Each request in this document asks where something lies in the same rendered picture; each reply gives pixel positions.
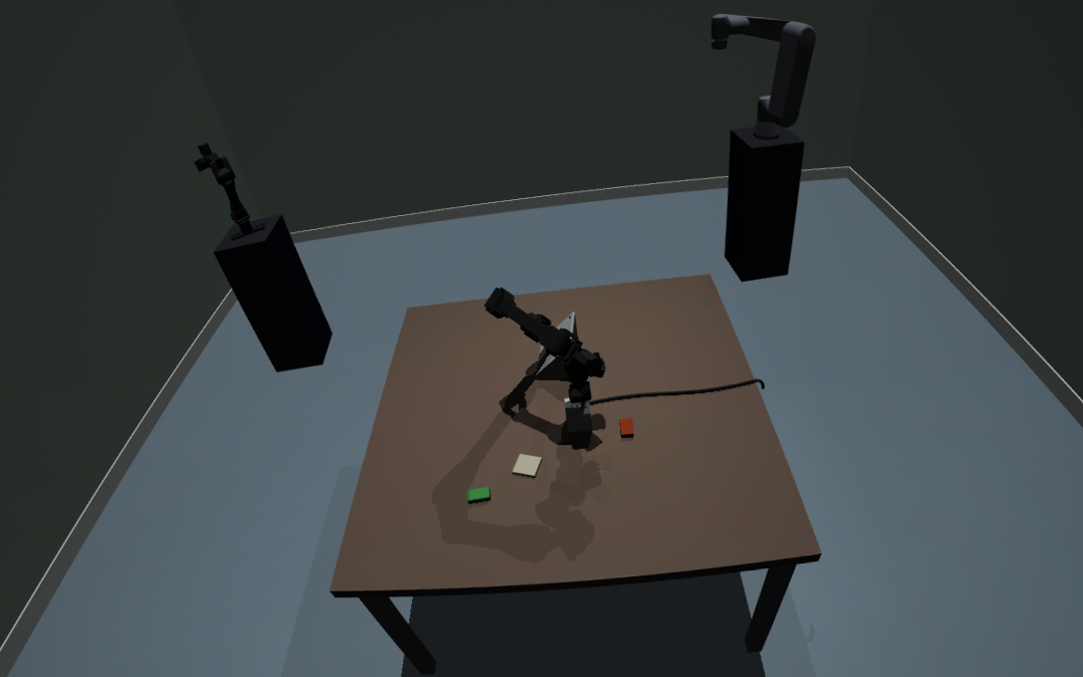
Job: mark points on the green rectangular block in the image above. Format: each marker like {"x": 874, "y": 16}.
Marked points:
{"x": 479, "y": 495}

